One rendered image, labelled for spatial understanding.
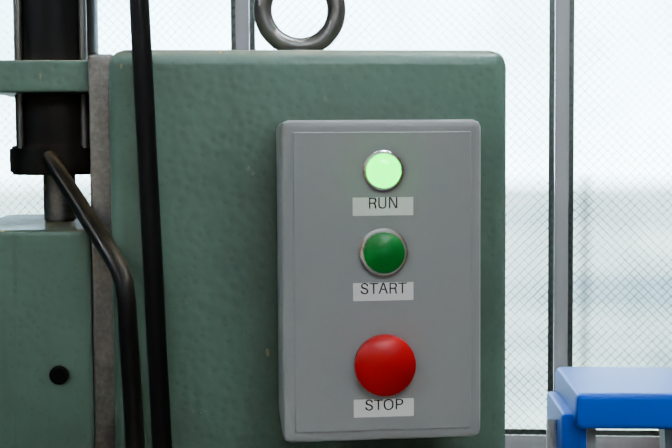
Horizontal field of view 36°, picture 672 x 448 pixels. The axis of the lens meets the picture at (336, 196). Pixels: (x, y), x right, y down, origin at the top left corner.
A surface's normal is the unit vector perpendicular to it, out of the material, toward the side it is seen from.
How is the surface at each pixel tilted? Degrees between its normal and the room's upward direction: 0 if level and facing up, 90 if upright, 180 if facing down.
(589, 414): 90
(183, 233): 90
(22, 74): 90
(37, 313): 90
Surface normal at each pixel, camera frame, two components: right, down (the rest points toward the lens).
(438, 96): 0.09, 0.05
